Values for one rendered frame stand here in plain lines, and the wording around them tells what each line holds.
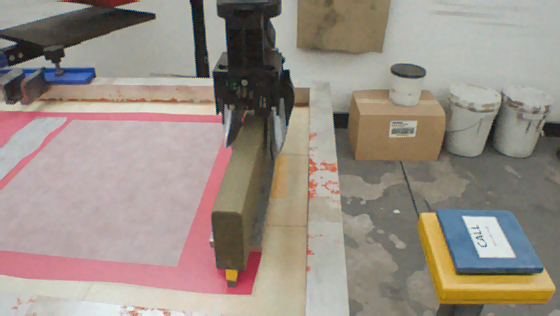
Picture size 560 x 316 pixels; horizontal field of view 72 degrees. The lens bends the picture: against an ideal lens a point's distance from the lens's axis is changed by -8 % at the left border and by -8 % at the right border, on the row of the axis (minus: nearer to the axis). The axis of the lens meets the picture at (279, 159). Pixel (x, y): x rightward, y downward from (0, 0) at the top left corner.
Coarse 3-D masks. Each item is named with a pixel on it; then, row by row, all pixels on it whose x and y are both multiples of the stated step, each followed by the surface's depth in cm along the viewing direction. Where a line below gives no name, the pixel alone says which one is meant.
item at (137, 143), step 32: (0, 128) 73; (64, 128) 72; (96, 128) 72; (128, 128) 72; (160, 128) 72; (192, 128) 72; (32, 160) 63; (64, 160) 63; (96, 160) 63; (128, 160) 63; (160, 160) 63; (192, 160) 63; (224, 160) 63
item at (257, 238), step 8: (272, 160) 57; (272, 168) 55; (264, 176) 53; (272, 176) 53; (264, 184) 52; (272, 184) 53; (264, 192) 50; (264, 200) 49; (264, 208) 48; (256, 216) 47; (264, 216) 47; (256, 224) 45; (264, 224) 46; (256, 232) 44; (264, 232) 45; (256, 240) 43; (256, 248) 43
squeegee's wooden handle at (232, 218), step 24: (264, 120) 53; (240, 144) 47; (264, 144) 53; (240, 168) 43; (264, 168) 55; (240, 192) 40; (216, 216) 37; (240, 216) 37; (216, 240) 39; (240, 240) 39; (216, 264) 41; (240, 264) 40
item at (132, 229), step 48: (0, 192) 56; (48, 192) 56; (96, 192) 56; (144, 192) 56; (192, 192) 56; (0, 240) 47; (48, 240) 48; (96, 240) 48; (144, 240) 48; (192, 240) 48; (192, 288) 42; (240, 288) 42
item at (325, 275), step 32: (0, 96) 83; (64, 96) 82; (96, 96) 82; (128, 96) 81; (160, 96) 81; (192, 96) 80; (320, 96) 74; (320, 128) 64; (320, 160) 56; (320, 192) 50; (320, 224) 45; (320, 256) 41; (320, 288) 37
